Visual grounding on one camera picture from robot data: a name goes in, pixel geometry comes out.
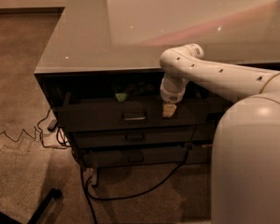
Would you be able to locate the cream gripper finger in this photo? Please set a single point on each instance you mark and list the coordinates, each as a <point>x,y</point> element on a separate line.
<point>168,110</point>

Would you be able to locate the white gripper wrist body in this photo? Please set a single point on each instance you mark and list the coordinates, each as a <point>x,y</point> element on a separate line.
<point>172,96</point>

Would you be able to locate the grey drawer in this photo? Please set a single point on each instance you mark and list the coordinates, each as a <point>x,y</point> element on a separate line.
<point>119,138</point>
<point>139,112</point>
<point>146,156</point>

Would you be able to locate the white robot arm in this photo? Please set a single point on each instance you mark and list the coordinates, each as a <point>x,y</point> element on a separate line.
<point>245,166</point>

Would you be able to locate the grey drawer cabinet counter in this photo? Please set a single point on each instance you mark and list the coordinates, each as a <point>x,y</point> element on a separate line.
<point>102,46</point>

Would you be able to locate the green snack bag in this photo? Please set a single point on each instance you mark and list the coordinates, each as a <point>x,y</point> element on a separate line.
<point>122,96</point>

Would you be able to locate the black power adapter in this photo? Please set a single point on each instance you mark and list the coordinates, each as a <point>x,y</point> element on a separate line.
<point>52,125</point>

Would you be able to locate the black metal stand leg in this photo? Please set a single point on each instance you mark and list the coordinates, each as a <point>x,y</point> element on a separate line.
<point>54,194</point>

